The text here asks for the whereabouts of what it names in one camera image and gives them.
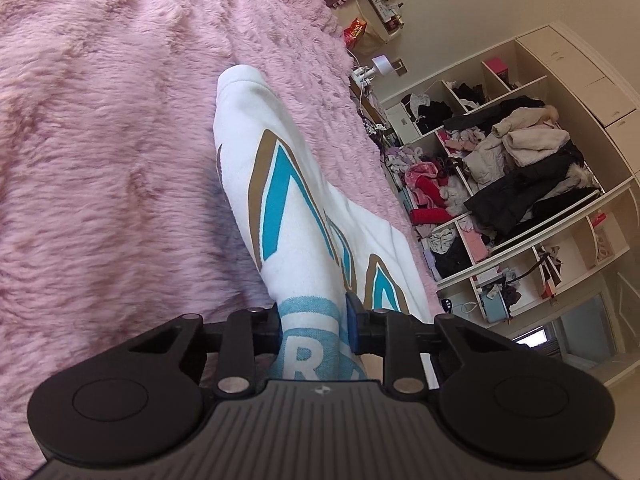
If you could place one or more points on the black fur-trimmed coat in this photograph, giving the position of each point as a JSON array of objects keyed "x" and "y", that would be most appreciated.
[{"x": 530, "y": 190}]

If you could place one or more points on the white table lamp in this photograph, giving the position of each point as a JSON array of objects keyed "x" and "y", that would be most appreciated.
[{"x": 382, "y": 65}]

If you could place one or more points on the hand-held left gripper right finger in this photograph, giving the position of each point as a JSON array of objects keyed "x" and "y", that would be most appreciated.
[{"x": 353, "y": 322}]

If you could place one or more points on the red garment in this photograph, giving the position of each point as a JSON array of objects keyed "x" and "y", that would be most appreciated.
[{"x": 431, "y": 215}]

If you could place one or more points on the wooden nightstand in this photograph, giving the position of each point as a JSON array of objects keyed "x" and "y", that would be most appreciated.
[{"x": 367, "y": 102}]

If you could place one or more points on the red snack bag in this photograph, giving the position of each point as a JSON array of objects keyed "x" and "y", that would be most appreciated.
[{"x": 355, "y": 34}]

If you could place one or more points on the light blue box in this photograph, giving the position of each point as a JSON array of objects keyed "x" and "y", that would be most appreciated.
[{"x": 495, "y": 307}]

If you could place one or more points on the wall socket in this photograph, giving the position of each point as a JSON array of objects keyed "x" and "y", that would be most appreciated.
[{"x": 398, "y": 66}]

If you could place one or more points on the white printed sweatshirt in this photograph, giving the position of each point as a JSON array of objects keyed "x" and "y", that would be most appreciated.
[{"x": 300, "y": 240}]

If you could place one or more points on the pile of mixed clothes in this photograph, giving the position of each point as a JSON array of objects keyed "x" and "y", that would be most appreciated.
[{"x": 450, "y": 170}]

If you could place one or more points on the cluttered wall shelf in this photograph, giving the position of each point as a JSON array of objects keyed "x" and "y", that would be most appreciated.
[{"x": 382, "y": 2}]

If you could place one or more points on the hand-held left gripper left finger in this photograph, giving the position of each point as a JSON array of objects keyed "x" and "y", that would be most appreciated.
[{"x": 265, "y": 330}]

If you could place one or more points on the pink storage box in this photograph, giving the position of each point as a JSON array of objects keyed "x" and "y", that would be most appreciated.
[{"x": 495, "y": 70}]

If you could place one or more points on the cream fluffy jacket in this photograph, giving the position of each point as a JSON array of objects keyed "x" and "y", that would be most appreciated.
[{"x": 532, "y": 137}]

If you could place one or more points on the cream open wardrobe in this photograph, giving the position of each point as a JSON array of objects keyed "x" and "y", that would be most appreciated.
[{"x": 580, "y": 75}]

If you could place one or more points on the pink fluffy blanket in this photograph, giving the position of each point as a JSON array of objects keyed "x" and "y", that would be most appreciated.
[{"x": 110, "y": 135}]

